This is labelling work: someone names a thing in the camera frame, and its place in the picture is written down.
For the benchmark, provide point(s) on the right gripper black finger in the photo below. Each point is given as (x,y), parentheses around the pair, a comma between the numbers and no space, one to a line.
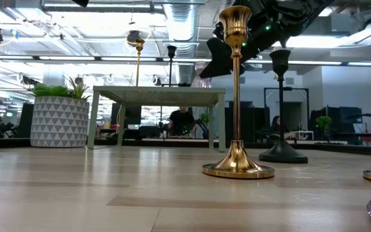
(219,67)

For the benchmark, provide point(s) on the tall black candlestick holder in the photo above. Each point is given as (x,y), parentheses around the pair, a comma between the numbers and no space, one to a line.
(281,96)
(171,51)

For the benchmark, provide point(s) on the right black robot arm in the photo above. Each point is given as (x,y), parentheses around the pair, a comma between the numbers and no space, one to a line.
(295,16)

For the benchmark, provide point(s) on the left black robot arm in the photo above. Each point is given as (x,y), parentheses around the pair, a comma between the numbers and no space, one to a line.
(80,2)

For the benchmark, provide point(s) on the green perforated metal shelf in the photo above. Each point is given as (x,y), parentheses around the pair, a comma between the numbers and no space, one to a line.
(159,91)

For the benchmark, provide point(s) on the person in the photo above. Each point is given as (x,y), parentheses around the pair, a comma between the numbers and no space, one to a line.
(275,125)
(181,120)

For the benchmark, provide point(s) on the small white table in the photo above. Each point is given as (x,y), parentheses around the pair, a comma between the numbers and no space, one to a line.
(301,132)

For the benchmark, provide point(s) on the small green background plant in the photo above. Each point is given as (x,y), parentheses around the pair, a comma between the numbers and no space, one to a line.
(323,122)

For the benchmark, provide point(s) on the black background workstation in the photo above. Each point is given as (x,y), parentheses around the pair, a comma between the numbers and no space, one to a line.
(349,119)

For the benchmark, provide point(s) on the succulent in triangle-pattern pot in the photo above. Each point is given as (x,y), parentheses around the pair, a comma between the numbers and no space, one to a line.
(60,122)

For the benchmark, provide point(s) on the silver ventilation duct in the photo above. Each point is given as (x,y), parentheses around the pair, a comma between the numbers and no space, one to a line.
(180,19)

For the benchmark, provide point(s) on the black gantry frame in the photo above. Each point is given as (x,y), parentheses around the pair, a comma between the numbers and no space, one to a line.
(301,88)

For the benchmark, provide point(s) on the black aluminium rig frame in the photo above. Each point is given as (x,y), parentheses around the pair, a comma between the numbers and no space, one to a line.
(333,149)

